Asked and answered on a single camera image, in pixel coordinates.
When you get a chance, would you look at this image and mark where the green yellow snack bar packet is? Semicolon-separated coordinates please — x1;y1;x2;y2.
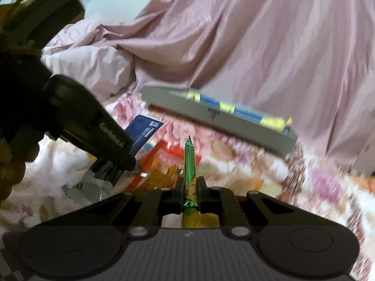
181;136;219;228

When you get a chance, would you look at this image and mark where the person's left hand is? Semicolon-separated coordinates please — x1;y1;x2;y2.
0;138;39;202

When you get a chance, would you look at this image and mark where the red chips snack packet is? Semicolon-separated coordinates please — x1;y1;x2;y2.
125;140;184;197

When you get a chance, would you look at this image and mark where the dark blue snack packet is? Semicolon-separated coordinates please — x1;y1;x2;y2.
125;114;164;156

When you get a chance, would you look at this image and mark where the light pink duvet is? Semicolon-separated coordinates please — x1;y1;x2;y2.
41;17;135;102

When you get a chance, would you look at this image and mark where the yellow blue paper in tray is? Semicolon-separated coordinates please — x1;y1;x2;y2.
172;90;292;133

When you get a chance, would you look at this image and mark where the grey shallow box tray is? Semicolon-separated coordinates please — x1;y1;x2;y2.
142;86;298;157

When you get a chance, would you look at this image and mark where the pink satin sheet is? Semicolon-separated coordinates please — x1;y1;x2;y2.
95;0;374;172

